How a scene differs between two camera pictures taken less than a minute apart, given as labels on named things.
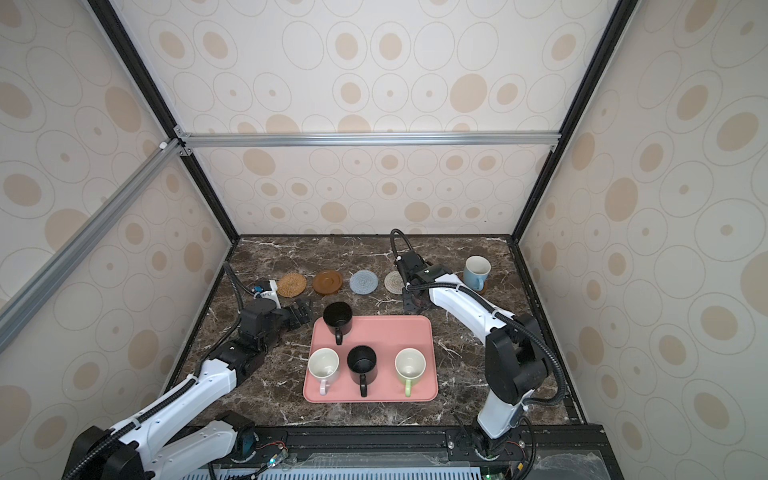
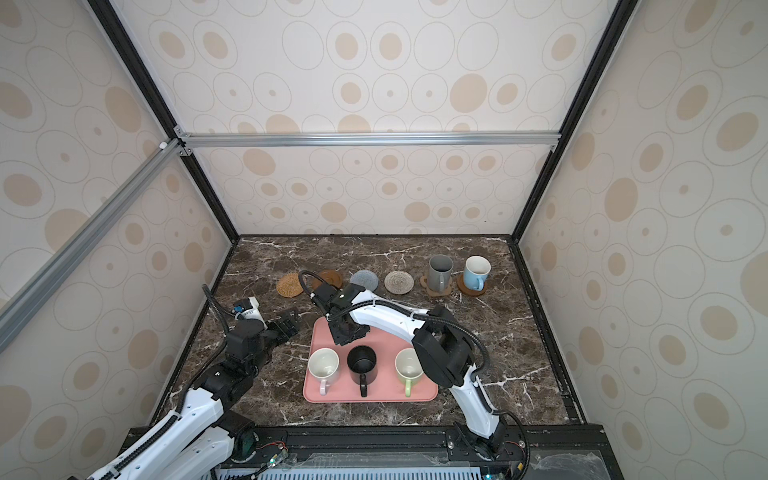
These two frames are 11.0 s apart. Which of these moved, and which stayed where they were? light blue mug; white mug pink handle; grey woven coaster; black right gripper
Moved: black right gripper
Stayed: grey woven coaster; white mug pink handle; light blue mug
